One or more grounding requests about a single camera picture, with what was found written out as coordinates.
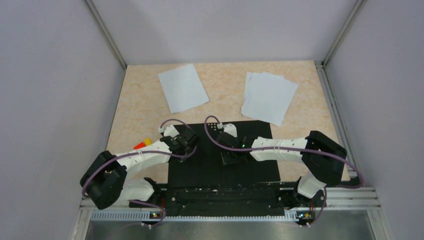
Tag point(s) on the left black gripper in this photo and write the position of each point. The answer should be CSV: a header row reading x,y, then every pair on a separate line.
x,y
182,160

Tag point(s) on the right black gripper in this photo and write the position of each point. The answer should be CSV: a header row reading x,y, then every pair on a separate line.
x,y
227,159

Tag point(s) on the grey black file folder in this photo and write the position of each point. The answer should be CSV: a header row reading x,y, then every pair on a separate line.
x,y
205,167

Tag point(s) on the white paper sheet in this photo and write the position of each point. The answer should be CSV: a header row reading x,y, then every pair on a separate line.
x,y
182,88

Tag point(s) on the white paper stack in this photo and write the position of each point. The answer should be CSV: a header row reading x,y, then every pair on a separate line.
x,y
267,97

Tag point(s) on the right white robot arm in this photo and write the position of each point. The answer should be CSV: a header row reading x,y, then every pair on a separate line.
x,y
323,157

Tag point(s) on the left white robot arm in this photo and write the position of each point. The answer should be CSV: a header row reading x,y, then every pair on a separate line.
x,y
110,178

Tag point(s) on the red block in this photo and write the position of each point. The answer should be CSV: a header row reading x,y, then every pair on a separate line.
x,y
139,146

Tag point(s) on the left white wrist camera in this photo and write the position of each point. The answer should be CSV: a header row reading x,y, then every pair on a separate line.
x,y
168,131

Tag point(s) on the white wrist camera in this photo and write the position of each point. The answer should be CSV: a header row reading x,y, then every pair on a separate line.
x,y
168,131
228,128

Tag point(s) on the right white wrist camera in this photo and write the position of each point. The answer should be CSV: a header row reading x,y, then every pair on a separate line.
x,y
228,128

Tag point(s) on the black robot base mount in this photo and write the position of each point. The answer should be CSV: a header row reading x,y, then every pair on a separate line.
x,y
234,200

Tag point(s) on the white slotted cable duct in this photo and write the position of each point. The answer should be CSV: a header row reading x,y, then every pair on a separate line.
x,y
147,216

